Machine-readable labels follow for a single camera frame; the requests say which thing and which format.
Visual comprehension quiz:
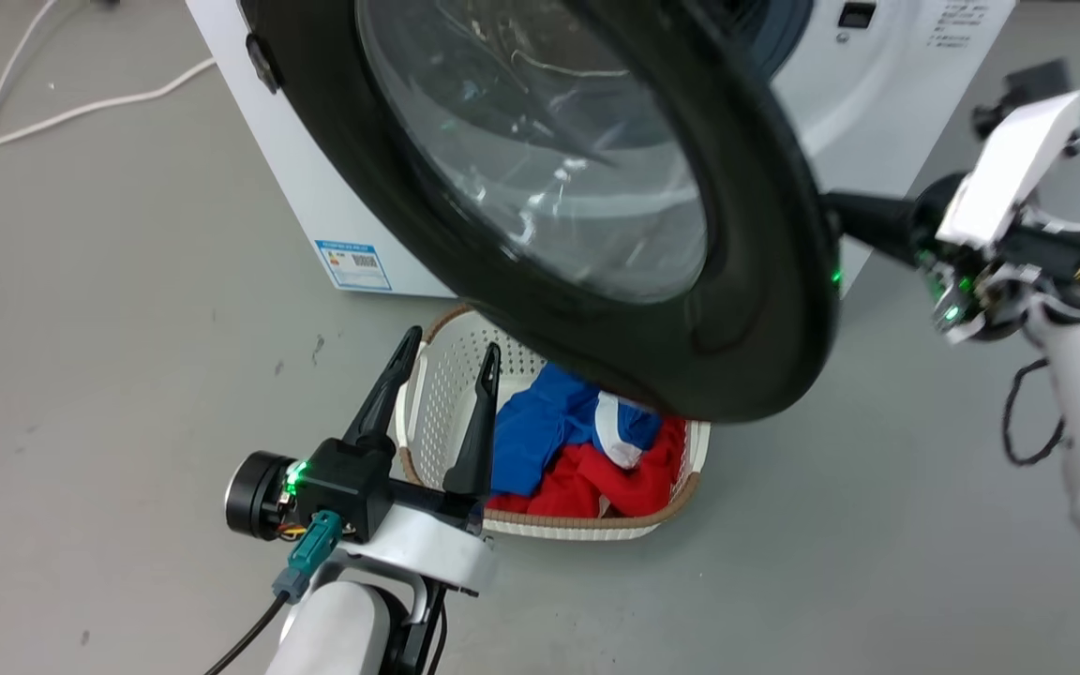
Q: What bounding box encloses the thin black cable loop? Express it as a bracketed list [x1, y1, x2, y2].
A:
[1001, 357, 1067, 468]

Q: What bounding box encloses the red garment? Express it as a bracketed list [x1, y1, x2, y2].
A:
[485, 416, 689, 519]

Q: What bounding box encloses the dark grey drum door seal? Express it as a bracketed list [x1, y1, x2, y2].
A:
[716, 0, 815, 80]

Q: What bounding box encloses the white plastic laundry basket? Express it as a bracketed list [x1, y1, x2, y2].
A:
[396, 304, 713, 543]

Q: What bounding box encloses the black round washing machine door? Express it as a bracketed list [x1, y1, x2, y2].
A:
[238, 0, 843, 425]

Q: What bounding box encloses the teal connector black cable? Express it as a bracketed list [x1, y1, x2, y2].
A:
[204, 510, 345, 675]

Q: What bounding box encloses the white washing machine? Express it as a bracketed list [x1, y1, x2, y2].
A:
[186, 0, 1019, 299]

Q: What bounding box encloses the thick white floor cable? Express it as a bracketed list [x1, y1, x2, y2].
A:
[0, 57, 218, 162]

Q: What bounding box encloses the blue white energy label sticker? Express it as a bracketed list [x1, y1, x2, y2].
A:
[315, 240, 394, 293]

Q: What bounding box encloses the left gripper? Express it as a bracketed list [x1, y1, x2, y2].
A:
[225, 324, 503, 598]

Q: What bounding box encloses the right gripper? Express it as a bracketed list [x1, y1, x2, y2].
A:
[822, 90, 1080, 345]

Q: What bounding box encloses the white cloth piece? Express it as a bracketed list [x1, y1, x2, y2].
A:
[592, 391, 645, 471]

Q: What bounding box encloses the blue garment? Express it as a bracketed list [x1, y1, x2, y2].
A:
[490, 362, 664, 498]

